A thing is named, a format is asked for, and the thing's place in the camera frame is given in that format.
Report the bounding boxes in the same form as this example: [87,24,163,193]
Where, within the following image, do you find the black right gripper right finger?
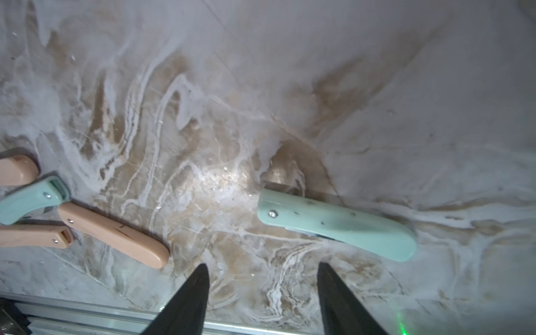
[317,262,387,335]

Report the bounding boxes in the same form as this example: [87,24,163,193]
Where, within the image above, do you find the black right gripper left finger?
[141,264,209,335]

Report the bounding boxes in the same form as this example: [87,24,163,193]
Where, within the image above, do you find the mint knife horizontal right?
[258,189,417,262]

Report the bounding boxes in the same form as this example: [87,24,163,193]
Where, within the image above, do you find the pink knife front right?
[58,202,170,269]

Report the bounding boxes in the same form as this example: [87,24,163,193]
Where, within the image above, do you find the pink knife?
[0,155,40,186]
[58,202,170,269]
[1,224,75,249]

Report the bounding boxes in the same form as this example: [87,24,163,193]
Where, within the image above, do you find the pink knife front centre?
[1,224,75,249]

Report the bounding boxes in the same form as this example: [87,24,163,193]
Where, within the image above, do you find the mint knife centre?
[1,176,71,226]

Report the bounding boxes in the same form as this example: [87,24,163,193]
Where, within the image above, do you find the pink knife middle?
[0,155,40,186]

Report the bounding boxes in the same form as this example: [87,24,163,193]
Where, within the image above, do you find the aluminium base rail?
[0,292,311,335]

